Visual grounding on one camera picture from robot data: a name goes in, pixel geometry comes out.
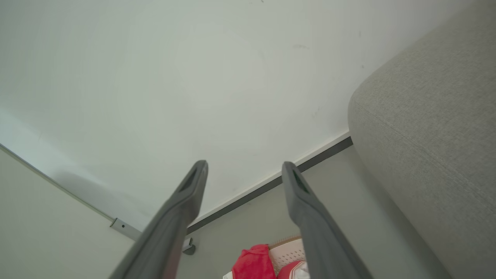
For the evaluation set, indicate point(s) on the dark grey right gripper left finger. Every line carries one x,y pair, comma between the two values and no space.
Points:
166,232

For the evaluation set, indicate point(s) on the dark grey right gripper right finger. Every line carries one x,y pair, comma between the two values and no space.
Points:
321,236

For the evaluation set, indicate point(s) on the red and white clothing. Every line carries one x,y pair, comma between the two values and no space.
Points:
254,264

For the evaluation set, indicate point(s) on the white woven laundry basket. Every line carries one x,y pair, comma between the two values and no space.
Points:
287,254

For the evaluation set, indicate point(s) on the grey fabric sofa seat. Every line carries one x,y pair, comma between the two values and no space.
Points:
434,131

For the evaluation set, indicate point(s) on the white partition panel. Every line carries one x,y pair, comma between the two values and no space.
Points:
46,228

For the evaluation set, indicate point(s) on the metal panel bracket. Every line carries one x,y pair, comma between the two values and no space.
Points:
128,229

